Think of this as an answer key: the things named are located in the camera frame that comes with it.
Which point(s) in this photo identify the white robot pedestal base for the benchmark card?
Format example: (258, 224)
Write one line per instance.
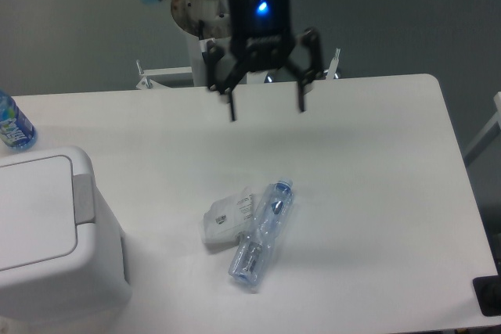
(204, 21)

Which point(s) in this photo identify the empty clear plastic bottle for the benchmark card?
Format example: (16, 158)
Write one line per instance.
(256, 247)

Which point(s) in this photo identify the white push-button trash can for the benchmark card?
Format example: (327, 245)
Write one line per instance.
(62, 249)

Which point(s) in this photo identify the white frame at right edge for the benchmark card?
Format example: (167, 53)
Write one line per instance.
(485, 136)

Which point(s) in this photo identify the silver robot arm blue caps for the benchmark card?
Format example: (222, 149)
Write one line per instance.
(229, 39)

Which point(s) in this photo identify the blue labelled water bottle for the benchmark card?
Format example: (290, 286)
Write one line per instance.
(17, 132)

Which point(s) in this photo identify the crumpled white plastic pouch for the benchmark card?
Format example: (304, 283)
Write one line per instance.
(224, 224)

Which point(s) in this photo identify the black clamp at table edge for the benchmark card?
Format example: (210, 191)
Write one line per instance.
(487, 290)

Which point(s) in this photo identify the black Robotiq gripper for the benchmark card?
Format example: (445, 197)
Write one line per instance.
(262, 39)

